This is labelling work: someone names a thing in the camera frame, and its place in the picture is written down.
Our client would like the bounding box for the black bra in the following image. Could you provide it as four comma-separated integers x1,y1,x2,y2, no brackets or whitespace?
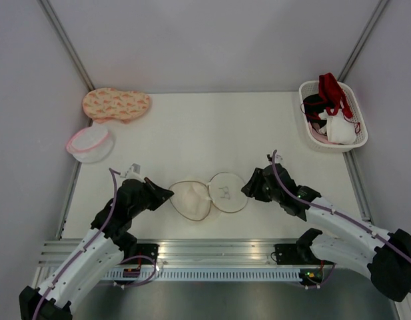
302,94,335,129

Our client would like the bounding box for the aluminium frame rail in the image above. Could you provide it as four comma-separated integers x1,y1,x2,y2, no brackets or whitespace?
37,239,296,267

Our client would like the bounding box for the pink trimmed mesh laundry bag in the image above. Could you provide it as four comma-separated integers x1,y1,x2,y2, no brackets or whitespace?
65,125,115,163

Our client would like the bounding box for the pink bra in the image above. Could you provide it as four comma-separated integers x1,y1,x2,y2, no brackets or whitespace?
308,123,336,145

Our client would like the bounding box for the red bra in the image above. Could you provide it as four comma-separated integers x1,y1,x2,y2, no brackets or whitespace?
316,73,361,133

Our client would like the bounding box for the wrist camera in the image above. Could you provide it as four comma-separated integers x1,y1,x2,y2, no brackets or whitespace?
266,153,283,165
120,163,142,179

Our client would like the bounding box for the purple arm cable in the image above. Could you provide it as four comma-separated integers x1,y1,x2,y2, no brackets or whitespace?
31,167,159,320
271,149,411,297

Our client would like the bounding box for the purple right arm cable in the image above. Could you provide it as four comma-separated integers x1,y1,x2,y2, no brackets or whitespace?
271,149,411,297

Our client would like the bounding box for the orange patterned laundry bag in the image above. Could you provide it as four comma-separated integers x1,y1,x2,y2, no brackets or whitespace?
82,87,152,123

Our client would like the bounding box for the white plastic basket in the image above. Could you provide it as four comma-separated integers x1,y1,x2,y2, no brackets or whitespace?
298,80,369,153

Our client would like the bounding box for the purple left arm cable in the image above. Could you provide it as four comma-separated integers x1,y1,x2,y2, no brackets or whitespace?
31,167,159,320

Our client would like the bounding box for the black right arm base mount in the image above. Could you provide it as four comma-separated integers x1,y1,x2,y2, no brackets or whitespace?
274,243,308,265

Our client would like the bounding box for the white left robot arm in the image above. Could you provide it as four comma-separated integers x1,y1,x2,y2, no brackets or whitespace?
19,177,174,319

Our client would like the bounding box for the white slotted cable duct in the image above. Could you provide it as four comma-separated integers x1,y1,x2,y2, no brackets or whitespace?
102,268,302,282

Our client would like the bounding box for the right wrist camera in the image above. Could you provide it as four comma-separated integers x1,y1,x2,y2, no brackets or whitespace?
266,153,283,165

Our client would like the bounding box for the white bra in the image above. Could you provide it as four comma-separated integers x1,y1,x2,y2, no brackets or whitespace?
318,111,356,145

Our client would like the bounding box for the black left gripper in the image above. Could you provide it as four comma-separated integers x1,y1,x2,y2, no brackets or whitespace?
129,177,174,217

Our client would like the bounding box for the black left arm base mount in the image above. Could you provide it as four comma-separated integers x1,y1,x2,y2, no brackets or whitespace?
133,243,159,265

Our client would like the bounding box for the cream mesh laundry bag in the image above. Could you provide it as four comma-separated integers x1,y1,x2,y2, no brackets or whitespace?
169,171,248,222

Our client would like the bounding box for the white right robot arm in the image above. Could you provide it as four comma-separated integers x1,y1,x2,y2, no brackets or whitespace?
165,161,411,302

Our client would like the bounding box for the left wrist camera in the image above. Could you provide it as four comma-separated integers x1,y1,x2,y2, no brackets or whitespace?
120,163,142,179

